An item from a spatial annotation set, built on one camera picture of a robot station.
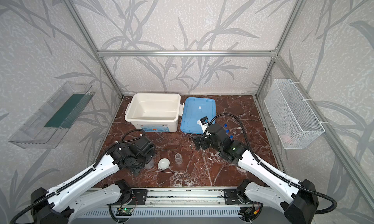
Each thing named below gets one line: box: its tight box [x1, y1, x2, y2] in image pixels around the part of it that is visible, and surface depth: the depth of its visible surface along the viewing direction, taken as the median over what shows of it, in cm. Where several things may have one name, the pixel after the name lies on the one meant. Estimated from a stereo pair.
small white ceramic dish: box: [157, 158, 170, 170], surface depth 86 cm
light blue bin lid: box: [180, 96, 217, 135], surface depth 111 cm
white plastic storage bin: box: [124, 93, 185, 133], surface depth 99 cm
